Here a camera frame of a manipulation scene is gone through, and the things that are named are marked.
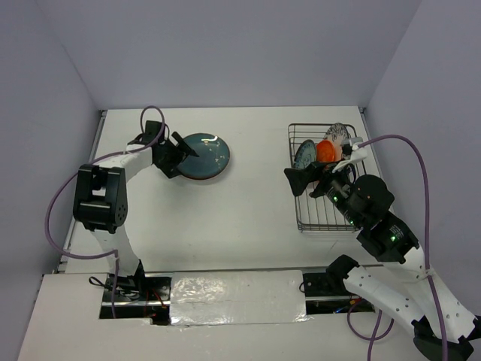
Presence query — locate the white blue floral plate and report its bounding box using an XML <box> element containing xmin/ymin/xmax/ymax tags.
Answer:
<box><xmin>323</xmin><ymin>123</ymin><xmax>349</xmax><ymax>161</ymax></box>

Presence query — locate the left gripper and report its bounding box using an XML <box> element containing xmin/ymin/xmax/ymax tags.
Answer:
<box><xmin>155</xmin><ymin>132</ymin><xmax>197</xmax><ymax>179</ymax></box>

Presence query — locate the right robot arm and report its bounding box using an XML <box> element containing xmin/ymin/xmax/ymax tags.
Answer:
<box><xmin>284</xmin><ymin>162</ymin><xmax>480</xmax><ymax>360</ymax></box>

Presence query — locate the silver foil cover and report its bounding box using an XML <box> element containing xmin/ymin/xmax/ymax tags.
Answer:
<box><xmin>169</xmin><ymin>270</ymin><xmax>308</xmax><ymax>326</ymax></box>

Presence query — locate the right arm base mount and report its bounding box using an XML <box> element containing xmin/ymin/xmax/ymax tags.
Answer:
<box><xmin>298</xmin><ymin>272</ymin><xmax>342</xmax><ymax>301</ymax></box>

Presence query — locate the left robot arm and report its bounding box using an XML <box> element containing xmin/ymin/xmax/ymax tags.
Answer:
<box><xmin>73</xmin><ymin>120</ymin><xmax>198</xmax><ymax>300</ymax></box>

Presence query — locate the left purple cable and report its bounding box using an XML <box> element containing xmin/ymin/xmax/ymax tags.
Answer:
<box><xmin>44</xmin><ymin>105</ymin><xmax>168</xmax><ymax>320</ymax></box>

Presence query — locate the dark teal blossom plate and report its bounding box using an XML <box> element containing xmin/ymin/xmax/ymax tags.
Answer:
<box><xmin>180</xmin><ymin>133</ymin><xmax>231</xmax><ymax>176</ymax></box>

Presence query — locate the small blue patterned plate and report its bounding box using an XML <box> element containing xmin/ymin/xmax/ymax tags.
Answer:
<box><xmin>293</xmin><ymin>139</ymin><xmax>316</xmax><ymax>169</ymax></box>

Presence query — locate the red plate with teal flower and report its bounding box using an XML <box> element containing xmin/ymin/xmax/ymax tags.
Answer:
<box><xmin>182</xmin><ymin>174</ymin><xmax>219</xmax><ymax>181</ymax></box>

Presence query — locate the wire dish rack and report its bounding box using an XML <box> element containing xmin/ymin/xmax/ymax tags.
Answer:
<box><xmin>288</xmin><ymin>123</ymin><xmax>357</xmax><ymax>232</ymax></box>

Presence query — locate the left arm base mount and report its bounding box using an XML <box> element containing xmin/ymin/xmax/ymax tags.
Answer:
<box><xmin>89</xmin><ymin>275</ymin><xmax>172</xmax><ymax>326</ymax></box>

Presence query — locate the orange plate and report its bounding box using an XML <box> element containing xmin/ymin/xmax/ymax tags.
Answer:
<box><xmin>316</xmin><ymin>139</ymin><xmax>336</xmax><ymax>162</ymax></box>

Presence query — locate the purple cable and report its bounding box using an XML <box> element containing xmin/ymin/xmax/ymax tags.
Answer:
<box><xmin>44</xmin><ymin>105</ymin><xmax>168</xmax><ymax>320</ymax></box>
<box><xmin>345</xmin><ymin>134</ymin><xmax>450</xmax><ymax>361</ymax></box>

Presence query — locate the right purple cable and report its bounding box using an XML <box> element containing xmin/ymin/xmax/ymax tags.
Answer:
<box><xmin>345</xmin><ymin>134</ymin><xmax>450</xmax><ymax>361</ymax></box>

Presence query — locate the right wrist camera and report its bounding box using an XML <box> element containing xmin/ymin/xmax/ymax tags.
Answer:
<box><xmin>332</xmin><ymin>137</ymin><xmax>368</xmax><ymax>173</ymax></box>

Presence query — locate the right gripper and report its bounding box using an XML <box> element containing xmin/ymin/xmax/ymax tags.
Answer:
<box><xmin>282</xmin><ymin>156</ymin><xmax>362</xmax><ymax>226</ymax></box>

